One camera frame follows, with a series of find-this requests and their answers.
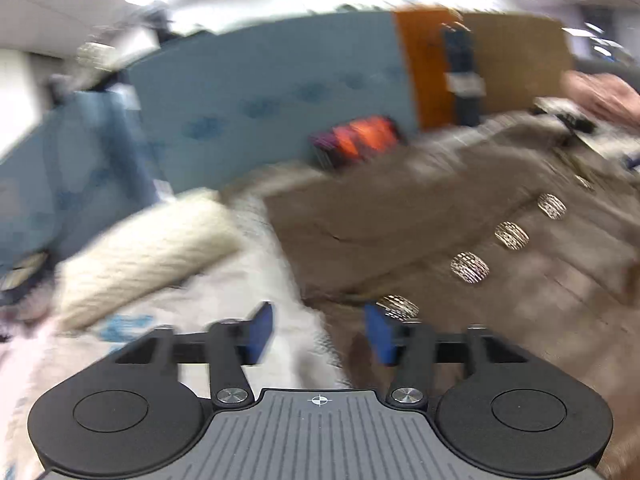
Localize dark blue hanging garment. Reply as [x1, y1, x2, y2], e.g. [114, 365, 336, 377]
[441, 24, 488, 127]

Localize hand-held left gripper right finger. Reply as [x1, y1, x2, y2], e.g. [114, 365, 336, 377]
[363, 302, 527, 406]

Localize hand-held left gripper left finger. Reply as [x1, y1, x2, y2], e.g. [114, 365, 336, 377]
[112, 302, 275, 409]

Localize light blue patterned mattress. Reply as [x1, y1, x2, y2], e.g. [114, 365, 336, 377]
[0, 10, 418, 273]

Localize brown bed cover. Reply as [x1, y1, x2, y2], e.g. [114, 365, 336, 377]
[262, 110, 640, 480]

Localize orange panel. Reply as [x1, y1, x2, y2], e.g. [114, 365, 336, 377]
[392, 6, 468, 131]

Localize white blue-printed bed sheet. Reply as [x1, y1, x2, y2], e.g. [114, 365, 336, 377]
[0, 192, 356, 480]

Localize cream knitted pillow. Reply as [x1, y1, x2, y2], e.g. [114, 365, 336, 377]
[57, 187, 251, 333]

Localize brown cardboard board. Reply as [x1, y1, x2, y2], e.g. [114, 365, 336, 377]
[457, 10, 576, 116]

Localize blue hanging cloth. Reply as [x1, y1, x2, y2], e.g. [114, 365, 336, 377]
[42, 82, 173, 241]

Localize person's right hand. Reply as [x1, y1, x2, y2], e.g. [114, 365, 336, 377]
[560, 69, 640, 128]

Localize orange and purple bag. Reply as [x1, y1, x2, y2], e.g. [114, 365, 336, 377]
[307, 115, 408, 173]

